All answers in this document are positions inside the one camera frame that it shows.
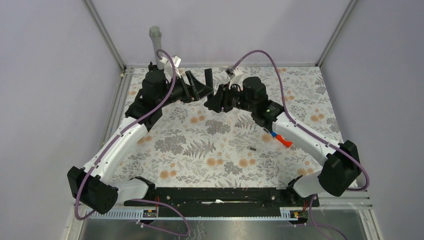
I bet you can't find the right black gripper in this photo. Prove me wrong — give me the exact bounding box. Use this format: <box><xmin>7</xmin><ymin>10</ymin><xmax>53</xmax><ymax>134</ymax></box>
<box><xmin>204</xmin><ymin>81</ymin><xmax>256</xmax><ymax>114</ymax></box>

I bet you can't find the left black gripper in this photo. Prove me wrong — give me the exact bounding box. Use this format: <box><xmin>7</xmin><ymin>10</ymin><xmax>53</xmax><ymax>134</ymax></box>
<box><xmin>157</xmin><ymin>70</ymin><xmax>213</xmax><ymax>108</ymax></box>

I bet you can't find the black remote control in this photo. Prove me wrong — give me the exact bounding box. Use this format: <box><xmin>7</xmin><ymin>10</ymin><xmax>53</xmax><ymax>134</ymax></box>
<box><xmin>204</xmin><ymin>68</ymin><xmax>214</xmax><ymax>101</ymax></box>

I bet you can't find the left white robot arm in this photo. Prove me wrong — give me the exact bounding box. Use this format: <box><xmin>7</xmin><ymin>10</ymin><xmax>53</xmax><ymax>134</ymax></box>
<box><xmin>67</xmin><ymin>68</ymin><xmax>213</xmax><ymax>214</ymax></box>

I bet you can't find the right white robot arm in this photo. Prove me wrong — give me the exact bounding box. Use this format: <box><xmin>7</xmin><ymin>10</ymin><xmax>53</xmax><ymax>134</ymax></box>
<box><xmin>204</xmin><ymin>77</ymin><xmax>362</xmax><ymax>206</ymax></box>

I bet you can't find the black tripod microphone stand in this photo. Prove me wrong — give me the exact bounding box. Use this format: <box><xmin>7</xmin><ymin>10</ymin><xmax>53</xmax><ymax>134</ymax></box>
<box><xmin>145</xmin><ymin>61</ymin><xmax>162</xmax><ymax>83</ymax></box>

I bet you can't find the silver microphone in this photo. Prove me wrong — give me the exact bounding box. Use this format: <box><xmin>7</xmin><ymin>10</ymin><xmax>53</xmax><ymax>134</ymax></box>
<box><xmin>149</xmin><ymin>25</ymin><xmax>164</xmax><ymax>71</ymax></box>

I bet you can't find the blue and orange toy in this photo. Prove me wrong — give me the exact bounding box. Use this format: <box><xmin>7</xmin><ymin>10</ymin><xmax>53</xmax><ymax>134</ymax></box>
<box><xmin>270</xmin><ymin>132</ymin><xmax>293</xmax><ymax>148</ymax></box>

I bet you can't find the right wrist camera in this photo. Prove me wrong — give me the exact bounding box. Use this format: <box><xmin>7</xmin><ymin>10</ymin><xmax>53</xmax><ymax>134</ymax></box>
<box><xmin>225</xmin><ymin>67</ymin><xmax>244</xmax><ymax>88</ymax></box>

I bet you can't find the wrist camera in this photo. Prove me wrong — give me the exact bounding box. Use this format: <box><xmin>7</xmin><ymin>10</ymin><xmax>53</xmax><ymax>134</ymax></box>
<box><xmin>161</xmin><ymin>55</ymin><xmax>182</xmax><ymax>79</ymax></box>
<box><xmin>225</xmin><ymin>67</ymin><xmax>244</xmax><ymax>88</ymax></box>

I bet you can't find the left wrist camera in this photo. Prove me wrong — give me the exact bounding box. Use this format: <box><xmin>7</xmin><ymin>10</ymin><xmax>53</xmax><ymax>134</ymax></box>
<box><xmin>161</xmin><ymin>55</ymin><xmax>182</xmax><ymax>79</ymax></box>

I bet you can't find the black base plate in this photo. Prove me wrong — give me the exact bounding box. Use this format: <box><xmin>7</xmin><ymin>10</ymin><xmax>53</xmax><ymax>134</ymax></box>
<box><xmin>124</xmin><ymin>187</ymin><xmax>320</xmax><ymax>217</ymax></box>

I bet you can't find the white slotted cable duct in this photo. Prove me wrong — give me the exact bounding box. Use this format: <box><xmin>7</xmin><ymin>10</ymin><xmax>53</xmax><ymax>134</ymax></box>
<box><xmin>90</xmin><ymin>207</ymin><xmax>299</xmax><ymax>221</ymax></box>

